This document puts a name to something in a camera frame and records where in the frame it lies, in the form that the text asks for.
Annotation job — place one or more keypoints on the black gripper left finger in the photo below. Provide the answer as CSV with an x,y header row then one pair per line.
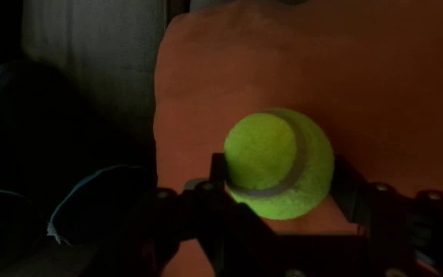
x,y
215,225

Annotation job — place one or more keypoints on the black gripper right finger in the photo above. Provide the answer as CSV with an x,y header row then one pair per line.
x,y
400,225

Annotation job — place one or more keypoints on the yellow-green tennis ball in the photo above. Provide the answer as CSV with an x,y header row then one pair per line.
x,y
267,159

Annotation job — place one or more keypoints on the dark object with white edge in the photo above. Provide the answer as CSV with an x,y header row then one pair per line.
x,y
103,205

